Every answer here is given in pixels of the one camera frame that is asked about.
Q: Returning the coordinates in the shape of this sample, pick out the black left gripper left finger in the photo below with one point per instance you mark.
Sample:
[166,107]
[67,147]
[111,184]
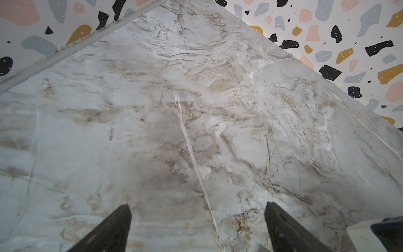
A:
[111,235]

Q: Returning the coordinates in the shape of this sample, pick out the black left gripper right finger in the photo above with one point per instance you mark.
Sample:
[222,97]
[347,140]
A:
[287,235]

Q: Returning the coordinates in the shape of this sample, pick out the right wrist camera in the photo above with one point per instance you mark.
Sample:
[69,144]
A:
[379,235]

